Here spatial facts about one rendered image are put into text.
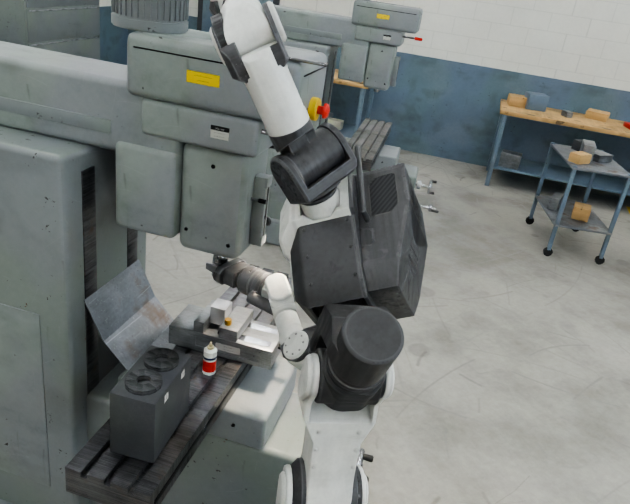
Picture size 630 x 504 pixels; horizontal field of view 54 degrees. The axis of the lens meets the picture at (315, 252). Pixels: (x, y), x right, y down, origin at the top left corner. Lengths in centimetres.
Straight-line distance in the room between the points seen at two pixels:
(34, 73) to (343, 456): 129
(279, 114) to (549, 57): 705
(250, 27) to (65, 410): 143
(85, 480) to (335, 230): 87
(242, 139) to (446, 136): 676
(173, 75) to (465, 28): 665
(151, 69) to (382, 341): 95
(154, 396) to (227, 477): 65
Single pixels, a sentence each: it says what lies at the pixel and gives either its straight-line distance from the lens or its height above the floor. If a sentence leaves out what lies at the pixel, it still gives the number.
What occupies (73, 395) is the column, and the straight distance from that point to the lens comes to 217.
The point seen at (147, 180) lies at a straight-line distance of 179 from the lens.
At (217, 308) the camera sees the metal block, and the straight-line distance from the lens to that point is 201.
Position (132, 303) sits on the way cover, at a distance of 219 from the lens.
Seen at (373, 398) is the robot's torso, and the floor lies 135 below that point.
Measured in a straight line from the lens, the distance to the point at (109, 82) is 179.
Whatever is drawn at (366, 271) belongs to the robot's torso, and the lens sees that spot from 127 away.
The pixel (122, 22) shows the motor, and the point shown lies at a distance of 176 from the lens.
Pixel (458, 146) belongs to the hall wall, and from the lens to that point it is 831.
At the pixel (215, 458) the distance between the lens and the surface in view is 213.
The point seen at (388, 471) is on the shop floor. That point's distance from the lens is 312.
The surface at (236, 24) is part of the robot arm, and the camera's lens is 122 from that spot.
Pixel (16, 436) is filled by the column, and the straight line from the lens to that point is 242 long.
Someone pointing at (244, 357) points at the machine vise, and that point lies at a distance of 201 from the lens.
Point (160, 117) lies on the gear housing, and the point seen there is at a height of 169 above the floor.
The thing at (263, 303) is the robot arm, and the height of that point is 123.
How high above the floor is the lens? 212
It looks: 25 degrees down
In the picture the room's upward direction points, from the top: 8 degrees clockwise
